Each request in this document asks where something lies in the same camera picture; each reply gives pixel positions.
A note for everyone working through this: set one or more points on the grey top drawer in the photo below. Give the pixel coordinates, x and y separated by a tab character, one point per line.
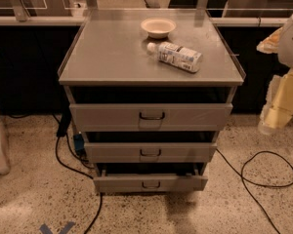
133	117

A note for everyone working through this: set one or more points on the grey metal drawer cabinet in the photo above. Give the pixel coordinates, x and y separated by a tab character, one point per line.
109	63

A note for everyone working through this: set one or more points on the blue power adapter box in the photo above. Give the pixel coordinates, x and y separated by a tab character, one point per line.
78	141

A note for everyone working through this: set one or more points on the grey bottom drawer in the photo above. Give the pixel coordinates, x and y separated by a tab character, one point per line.
149	183

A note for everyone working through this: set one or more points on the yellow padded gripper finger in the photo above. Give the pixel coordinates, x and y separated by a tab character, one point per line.
270	44
278	110

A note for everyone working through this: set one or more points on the grey drawer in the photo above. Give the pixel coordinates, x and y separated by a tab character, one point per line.
149	183
166	152
133	117

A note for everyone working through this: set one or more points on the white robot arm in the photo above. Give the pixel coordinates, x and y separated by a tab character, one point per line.
285	47

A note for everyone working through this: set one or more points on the white paper bowl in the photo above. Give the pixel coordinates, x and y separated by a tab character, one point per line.
158	28

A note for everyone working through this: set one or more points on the plastic bottle with label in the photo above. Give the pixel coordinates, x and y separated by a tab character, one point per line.
176	55

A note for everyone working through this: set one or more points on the grey middle drawer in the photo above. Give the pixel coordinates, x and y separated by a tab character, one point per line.
166	152

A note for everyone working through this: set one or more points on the black power strip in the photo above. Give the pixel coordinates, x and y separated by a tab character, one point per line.
64	124

